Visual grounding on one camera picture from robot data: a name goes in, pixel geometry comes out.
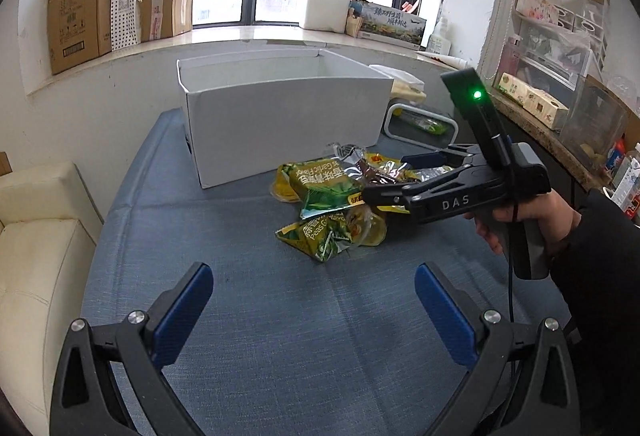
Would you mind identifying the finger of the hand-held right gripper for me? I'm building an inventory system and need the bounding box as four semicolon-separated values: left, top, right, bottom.
400;145;483;169
361;164;476;217

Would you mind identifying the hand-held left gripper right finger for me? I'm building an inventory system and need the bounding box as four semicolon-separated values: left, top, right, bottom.
415;262;582;436

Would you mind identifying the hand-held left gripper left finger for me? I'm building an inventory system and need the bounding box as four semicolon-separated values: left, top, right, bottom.
49;261;215;436

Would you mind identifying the silver snack packet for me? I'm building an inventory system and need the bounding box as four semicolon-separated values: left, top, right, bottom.
327;143;371;163
414;166;457;183

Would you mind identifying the brown snack packet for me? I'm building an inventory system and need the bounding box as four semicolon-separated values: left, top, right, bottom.
350;151;416;187

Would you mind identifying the yellow jelly cup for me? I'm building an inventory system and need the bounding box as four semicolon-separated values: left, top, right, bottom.
347;206;388;247
270;164;303;204

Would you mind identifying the large green pea packet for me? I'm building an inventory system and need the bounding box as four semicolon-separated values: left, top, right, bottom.
280;158;366;220

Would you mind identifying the small green pea packet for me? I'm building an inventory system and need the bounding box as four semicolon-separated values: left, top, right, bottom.
276;215;357;263

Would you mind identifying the white cardboard storage box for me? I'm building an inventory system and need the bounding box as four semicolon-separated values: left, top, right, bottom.
176;48;395;190

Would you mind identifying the person's right forearm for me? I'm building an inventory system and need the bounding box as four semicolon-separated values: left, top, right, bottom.
547;188;640;436

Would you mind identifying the person's right hand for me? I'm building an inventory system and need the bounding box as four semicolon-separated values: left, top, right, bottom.
474;188;583;261

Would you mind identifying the grey white speaker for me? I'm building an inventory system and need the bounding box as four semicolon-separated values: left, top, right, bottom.
382;102;458;149

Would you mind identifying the white tube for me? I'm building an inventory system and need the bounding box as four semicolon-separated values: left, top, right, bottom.
427;52;471;68

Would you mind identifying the stone counter shelf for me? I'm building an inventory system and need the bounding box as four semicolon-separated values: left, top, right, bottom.
487;86;601;191

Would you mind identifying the blue fabric table cover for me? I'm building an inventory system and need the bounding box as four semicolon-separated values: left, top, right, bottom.
82;108;576;436

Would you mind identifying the green white tissue pack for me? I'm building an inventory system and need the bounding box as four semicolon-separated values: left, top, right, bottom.
496;72;570;131

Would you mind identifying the white plastic bottle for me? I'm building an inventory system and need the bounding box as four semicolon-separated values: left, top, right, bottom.
426;18;452;55

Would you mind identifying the pink pump bottle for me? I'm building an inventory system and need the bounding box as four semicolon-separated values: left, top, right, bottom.
500;36;523;81

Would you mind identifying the landscape printed box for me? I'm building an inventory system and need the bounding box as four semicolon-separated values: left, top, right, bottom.
357;2;428;49

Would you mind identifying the small wooden holder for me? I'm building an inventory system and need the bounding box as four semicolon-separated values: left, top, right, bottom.
346;2;365;38

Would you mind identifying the clear drawer organizer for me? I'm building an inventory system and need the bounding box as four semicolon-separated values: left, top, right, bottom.
515;10;593;91

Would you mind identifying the cream leather sofa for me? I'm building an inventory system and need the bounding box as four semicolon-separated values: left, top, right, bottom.
0;161;106;436

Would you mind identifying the clear plastic container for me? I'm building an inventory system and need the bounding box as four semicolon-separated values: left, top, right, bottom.
559;76;630;177

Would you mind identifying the white milk carton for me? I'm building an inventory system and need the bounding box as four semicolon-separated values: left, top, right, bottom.
612;143;640;221

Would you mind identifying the white foam box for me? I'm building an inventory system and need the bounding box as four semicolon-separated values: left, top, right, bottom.
301;0;351;34

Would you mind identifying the floral tissue pack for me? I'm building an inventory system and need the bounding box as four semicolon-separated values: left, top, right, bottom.
515;0;561;25

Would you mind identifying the white mini drawer unit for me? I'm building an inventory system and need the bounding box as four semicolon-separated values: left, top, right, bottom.
555;6;608;71

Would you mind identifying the marble windowsill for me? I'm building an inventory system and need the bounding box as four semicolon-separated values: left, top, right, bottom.
25;24;451;91

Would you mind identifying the small open cardboard box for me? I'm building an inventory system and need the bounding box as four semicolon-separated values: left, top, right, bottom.
137;0;195;42

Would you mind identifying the large brown cardboard box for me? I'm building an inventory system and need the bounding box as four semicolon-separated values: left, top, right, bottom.
48;0;118;75

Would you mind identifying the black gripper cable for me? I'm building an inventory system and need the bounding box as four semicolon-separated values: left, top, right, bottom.
506;216;518;334

